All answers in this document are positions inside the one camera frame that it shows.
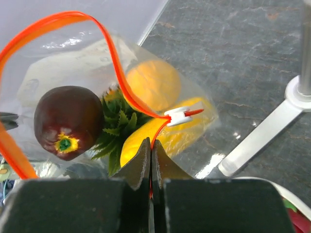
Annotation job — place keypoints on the orange toy pineapple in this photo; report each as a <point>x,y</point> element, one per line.
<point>120,121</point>

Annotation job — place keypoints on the white plastic fruit basket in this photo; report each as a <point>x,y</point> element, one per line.
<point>292,201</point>

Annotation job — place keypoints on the clear zip bag orange zipper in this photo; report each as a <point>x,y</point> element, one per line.
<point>69,49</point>

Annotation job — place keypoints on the pink dragon fruit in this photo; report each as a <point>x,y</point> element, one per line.
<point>300,223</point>

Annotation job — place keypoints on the silver white clothes rack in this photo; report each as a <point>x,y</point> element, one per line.
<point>297,100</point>

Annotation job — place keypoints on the orange fruit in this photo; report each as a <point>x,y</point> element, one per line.
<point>156,83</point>

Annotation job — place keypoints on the dark red apple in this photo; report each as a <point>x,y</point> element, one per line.
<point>68,121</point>

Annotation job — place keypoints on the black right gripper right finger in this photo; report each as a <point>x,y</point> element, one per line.
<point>183,204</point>

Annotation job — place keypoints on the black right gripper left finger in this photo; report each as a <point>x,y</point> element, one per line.
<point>119,204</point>

